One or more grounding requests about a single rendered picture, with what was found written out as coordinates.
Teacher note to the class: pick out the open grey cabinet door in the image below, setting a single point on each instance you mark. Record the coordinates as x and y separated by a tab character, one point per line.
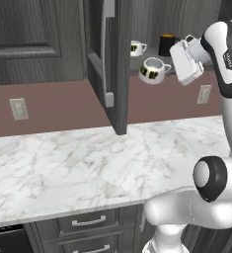
120	66

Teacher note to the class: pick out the grey drawer front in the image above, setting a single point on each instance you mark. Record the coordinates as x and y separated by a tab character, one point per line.
88	227
88	242

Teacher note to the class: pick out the beige wall outlet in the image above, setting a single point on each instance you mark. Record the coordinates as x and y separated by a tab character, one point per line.
18	109
204	94

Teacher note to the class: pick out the black mug with orange inside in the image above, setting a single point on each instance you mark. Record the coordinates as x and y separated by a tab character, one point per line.
166	45

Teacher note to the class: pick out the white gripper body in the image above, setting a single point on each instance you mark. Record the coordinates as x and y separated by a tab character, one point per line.
186	64

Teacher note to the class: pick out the closed grey cabinet door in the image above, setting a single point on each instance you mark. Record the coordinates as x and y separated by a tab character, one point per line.
28	39

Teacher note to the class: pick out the white mug with black print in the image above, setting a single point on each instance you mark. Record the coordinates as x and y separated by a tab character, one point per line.
151	70
136	48

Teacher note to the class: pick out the grey wall cabinet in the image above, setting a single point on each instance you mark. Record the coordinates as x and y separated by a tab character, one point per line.
186	16

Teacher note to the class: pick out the black dishwasher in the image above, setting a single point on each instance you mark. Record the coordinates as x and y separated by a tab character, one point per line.
7	238

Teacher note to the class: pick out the grey base cabinet door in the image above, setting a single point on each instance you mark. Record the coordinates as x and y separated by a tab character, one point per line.
137	230

